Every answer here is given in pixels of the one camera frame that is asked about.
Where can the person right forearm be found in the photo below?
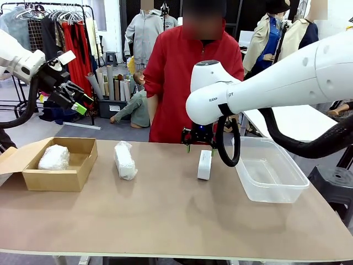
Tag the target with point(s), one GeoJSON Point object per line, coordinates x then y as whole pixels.
{"type": "Point", "coordinates": [152, 110]}

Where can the mannequin beige jacket blue shirt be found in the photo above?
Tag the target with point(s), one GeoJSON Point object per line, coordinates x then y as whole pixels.
{"type": "Point", "coordinates": [264, 41]}

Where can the mannequin in grey hoodie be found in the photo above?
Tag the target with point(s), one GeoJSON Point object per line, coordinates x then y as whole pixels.
{"type": "Point", "coordinates": [144, 33]}

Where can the cream paper roll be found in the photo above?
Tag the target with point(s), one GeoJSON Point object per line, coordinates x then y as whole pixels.
{"type": "Point", "coordinates": [100, 81]}

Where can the white rectangular panel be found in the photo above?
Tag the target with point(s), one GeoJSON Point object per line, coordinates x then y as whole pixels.
{"type": "Point", "coordinates": [245, 38]}

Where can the black tripod stand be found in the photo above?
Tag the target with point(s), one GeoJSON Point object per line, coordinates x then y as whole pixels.
{"type": "Point", "coordinates": [282, 38]}

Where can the slanted grey paper roll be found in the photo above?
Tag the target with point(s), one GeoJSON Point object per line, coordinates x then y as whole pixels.
{"type": "Point", "coordinates": [93, 85]}

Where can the narrow bubble-wrapped clock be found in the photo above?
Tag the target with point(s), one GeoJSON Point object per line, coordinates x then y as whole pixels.
{"type": "Point", "coordinates": [124, 161]}

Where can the wide bubble-wrapped clock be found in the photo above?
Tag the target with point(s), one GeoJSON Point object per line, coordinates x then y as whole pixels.
{"type": "Point", "coordinates": [53, 158]}

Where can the unwrapped white clock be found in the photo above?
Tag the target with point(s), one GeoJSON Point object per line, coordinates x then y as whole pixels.
{"type": "Point", "coordinates": [204, 167]}

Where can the tall grey paper roll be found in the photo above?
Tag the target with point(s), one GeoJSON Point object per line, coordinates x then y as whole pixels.
{"type": "Point", "coordinates": [110, 82]}

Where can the red hanging dress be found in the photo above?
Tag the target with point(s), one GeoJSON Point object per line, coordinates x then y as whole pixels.
{"type": "Point", "coordinates": [80, 69]}

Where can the black clothes rack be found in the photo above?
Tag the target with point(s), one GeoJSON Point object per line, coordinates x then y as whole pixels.
{"type": "Point", "coordinates": [92, 69]}

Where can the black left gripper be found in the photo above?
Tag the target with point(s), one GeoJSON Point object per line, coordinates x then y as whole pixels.
{"type": "Point", "coordinates": [53, 78]}

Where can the grey storage bin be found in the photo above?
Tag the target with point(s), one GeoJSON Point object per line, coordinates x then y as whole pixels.
{"type": "Point", "coordinates": [110, 109]}

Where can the brown cardboard box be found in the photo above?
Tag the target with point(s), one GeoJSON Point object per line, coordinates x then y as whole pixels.
{"type": "Point", "coordinates": [55, 180]}

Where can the white metal bar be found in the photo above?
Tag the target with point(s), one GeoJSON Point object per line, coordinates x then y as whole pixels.
{"type": "Point", "coordinates": [82, 125]}

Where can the light blue fleece jacket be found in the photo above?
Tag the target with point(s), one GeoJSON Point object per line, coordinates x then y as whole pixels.
{"type": "Point", "coordinates": [16, 27]}

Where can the small grey stool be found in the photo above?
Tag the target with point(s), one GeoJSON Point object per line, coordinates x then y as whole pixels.
{"type": "Point", "coordinates": [111, 58]}

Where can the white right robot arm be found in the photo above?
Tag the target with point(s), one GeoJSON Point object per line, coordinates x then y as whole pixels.
{"type": "Point", "coordinates": [275, 85]}

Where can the black hanging garment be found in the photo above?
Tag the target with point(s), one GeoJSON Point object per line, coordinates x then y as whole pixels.
{"type": "Point", "coordinates": [51, 36]}

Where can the black plastic stool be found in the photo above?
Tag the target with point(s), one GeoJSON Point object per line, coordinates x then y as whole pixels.
{"type": "Point", "coordinates": [333, 185]}

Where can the white table frame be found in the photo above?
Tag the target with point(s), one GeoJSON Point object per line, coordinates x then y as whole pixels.
{"type": "Point", "coordinates": [84, 260]}

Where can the clear plastic container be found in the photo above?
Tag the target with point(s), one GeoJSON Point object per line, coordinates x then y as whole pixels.
{"type": "Point", "coordinates": [275, 194]}

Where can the lying bare mannequin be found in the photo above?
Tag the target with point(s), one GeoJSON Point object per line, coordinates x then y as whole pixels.
{"type": "Point", "coordinates": [339, 110]}

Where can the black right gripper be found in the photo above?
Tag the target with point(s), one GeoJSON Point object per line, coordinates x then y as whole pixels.
{"type": "Point", "coordinates": [202, 135]}

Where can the white table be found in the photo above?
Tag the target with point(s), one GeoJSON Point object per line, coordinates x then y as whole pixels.
{"type": "Point", "coordinates": [298, 124]}

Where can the person in red jacket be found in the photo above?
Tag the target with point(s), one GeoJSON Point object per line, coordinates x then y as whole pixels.
{"type": "Point", "coordinates": [171, 69]}

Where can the mannequin beige jacket navy shirt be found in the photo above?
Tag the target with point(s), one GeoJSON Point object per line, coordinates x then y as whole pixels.
{"type": "Point", "coordinates": [300, 33]}

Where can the clothes pile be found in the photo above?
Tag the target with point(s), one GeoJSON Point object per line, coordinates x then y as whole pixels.
{"type": "Point", "coordinates": [55, 114]}

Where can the yellow bag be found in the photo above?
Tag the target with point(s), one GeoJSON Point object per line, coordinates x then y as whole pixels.
{"type": "Point", "coordinates": [131, 64]}

